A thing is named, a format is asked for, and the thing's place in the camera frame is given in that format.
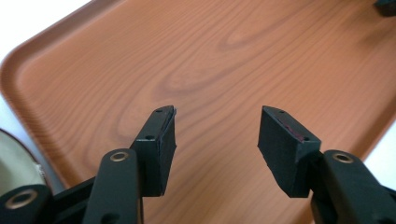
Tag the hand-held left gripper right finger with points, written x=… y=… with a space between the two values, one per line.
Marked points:
x=285 y=155

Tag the wood-grain brown tray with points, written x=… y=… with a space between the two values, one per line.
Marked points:
x=218 y=62

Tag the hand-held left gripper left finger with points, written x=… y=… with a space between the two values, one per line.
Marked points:
x=155 y=155

